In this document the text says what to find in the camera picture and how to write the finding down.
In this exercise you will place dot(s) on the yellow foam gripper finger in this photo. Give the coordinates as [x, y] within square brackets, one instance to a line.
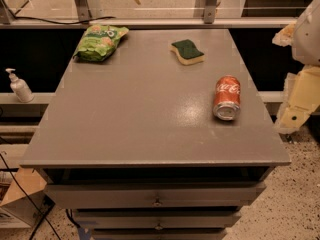
[301, 97]

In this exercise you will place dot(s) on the green rice chip bag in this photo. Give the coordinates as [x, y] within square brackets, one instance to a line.
[99, 42]

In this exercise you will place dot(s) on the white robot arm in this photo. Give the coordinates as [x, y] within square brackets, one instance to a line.
[303, 36]

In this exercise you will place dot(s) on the red Coca-Cola can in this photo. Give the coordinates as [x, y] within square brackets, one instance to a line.
[226, 103]

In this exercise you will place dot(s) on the green and yellow sponge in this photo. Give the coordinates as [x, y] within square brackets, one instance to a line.
[186, 52]

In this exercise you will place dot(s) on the grey drawer cabinet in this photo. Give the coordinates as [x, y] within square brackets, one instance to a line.
[132, 146]

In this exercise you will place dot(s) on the white pump dispenser bottle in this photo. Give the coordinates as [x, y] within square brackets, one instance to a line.
[19, 87]

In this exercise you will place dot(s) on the cardboard box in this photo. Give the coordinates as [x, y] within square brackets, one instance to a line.
[19, 207]

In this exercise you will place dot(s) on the grey metal bracket right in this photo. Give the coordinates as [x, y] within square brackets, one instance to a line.
[206, 10]

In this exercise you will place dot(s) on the grey metal bracket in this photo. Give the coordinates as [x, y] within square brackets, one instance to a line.
[206, 10]
[88, 9]

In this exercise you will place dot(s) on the grey metal bracket left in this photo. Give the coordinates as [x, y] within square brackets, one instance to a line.
[88, 9]

